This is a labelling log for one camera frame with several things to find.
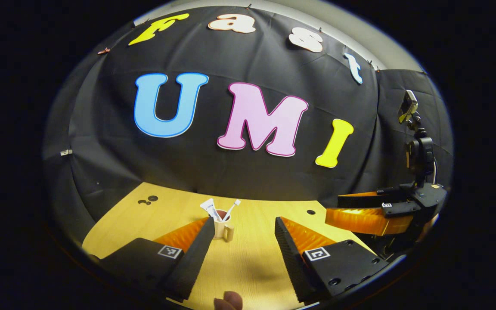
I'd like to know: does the black backdrop cloth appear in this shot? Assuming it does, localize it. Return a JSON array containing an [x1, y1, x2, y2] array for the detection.
[[43, 5, 454, 259]]

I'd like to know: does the white toothpaste tube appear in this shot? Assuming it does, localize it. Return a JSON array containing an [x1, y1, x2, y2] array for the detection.
[[200, 198, 222, 221]]

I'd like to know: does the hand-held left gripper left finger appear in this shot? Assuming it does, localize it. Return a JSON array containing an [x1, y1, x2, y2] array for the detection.
[[100, 217, 215, 302]]

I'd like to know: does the wooden desktop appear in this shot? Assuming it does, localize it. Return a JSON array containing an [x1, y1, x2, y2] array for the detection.
[[82, 182, 375, 310]]

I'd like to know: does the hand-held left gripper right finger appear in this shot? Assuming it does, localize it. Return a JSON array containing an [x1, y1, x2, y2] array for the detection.
[[275, 217, 390, 303]]

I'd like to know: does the beige cup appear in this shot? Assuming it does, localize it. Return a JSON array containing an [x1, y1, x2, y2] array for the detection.
[[213, 210, 235, 242]]

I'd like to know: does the white toothbrush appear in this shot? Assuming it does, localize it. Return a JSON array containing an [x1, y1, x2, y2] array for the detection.
[[223, 199, 241, 221]]

